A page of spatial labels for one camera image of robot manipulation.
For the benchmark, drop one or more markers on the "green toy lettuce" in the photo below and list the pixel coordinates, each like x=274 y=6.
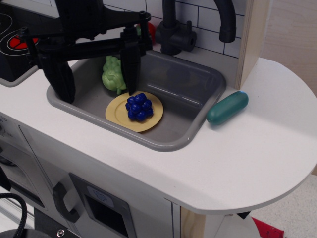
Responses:
x=112 y=76

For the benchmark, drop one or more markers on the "teal toy cucumber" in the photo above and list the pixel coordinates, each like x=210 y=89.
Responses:
x=227 y=108

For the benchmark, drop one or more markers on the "red toy strawberry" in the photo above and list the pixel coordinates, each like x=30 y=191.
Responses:
x=151 y=29

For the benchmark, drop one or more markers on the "red cloth on floor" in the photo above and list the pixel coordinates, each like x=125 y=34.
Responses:
x=268 y=231

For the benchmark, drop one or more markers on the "yellow toy plate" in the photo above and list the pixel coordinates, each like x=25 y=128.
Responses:
x=116 y=112

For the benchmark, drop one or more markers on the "grey toy sink basin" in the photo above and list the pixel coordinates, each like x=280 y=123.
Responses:
x=187 y=91

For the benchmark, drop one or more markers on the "wooden side panel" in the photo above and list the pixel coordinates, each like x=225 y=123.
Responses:
x=254 y=28

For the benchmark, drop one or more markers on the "black toy stovetop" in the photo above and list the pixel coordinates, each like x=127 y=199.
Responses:
x=15 y=14

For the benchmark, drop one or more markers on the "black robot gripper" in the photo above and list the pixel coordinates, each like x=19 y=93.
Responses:
x=87 y=29

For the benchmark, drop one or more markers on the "grey dishwasher door panel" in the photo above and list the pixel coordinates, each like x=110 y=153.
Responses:
x=105 y=208

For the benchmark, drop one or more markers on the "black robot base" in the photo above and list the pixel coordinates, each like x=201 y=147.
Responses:
x=18 y=223

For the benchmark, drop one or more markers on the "blue toy blueberries cluster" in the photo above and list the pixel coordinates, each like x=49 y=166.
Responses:
x=139 y=107

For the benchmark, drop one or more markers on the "black oven door handle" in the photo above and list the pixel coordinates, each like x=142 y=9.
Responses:
x=59 y=193

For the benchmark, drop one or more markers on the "black toy faucet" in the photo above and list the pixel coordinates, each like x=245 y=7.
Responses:
x=175 y=38

